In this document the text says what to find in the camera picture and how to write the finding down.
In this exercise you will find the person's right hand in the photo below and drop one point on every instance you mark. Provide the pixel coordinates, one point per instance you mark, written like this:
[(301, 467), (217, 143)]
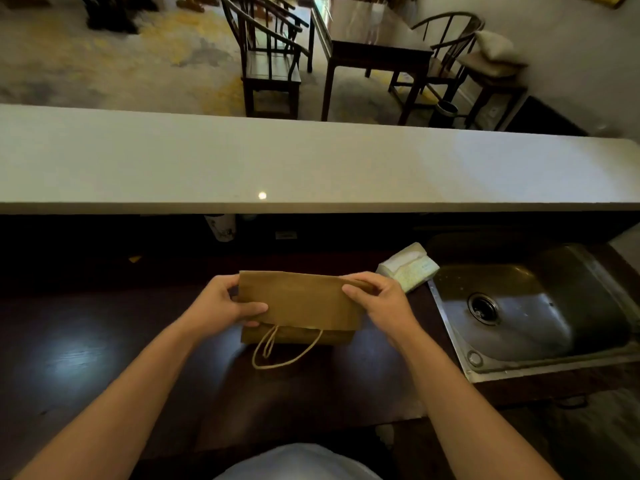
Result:
[(387, 309)]

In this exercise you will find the person's left hand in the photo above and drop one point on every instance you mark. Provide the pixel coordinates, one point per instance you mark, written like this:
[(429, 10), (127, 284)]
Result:
[(212, 312)]

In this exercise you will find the person's left thumb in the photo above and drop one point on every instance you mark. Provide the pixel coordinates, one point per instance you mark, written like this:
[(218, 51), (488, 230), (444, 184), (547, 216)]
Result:
[(250, 309)]

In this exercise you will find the person's right thumb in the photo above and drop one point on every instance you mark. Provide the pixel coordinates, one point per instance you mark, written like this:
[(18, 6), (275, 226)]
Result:
[(354, 296)]

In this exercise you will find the person's right forearm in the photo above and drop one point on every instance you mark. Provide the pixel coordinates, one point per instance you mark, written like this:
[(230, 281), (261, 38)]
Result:
[(465, 414)]

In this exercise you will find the person's left forearm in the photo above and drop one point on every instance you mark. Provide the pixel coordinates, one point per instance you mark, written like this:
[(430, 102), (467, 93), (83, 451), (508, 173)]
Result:
[(115, 409)]

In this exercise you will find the white tissue pack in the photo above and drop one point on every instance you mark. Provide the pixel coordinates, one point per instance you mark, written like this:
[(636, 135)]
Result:
[(407, 267)]

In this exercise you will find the white cup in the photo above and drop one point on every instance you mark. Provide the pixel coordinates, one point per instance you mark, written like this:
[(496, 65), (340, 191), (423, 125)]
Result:
[(221, 227)]

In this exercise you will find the round sink drain strainer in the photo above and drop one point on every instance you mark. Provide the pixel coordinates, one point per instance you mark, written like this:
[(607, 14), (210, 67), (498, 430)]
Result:
[(483, 308)]

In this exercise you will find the person's light shirt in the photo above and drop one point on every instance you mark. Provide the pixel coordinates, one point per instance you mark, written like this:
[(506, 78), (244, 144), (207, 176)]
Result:
[(300, 464)]

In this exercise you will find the stainless steel sink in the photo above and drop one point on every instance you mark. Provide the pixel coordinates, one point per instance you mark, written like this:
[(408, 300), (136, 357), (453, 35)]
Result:
[(540, 314)]

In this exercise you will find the dark round waste bin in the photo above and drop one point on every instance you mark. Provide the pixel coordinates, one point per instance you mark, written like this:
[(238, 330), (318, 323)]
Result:
[(443, 114)]

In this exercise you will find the dark wooden stool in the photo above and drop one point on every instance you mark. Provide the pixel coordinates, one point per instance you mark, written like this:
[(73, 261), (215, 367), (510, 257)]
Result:
[(495, 89)]

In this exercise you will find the dark wooden table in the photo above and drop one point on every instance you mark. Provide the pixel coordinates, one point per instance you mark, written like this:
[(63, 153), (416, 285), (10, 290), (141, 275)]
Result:
[(370, 39)]

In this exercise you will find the black low cabinet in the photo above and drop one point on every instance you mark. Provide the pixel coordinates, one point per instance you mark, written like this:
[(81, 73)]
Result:
[(542, 119)]

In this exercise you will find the dark wooden round-back armchair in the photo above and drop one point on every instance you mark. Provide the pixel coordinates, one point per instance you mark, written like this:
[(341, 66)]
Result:
[(445, 49)]

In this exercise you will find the tan flat cushion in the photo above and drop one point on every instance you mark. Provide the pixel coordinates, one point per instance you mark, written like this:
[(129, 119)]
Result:
[(487, 67)]

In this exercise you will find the grey yellow patterned rug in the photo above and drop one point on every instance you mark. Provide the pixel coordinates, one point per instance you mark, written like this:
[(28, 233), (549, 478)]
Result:
[(125, 59)]

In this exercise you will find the beige cushion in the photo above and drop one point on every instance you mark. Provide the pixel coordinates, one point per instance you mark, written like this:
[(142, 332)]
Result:
[(497, 47)]

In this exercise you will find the light wooden stand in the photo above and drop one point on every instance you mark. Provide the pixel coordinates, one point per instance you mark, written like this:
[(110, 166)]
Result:
[(196, 1)]

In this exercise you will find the dark furniture piece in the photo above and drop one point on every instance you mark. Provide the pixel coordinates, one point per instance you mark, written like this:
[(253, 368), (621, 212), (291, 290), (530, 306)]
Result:
[(117, 12)]

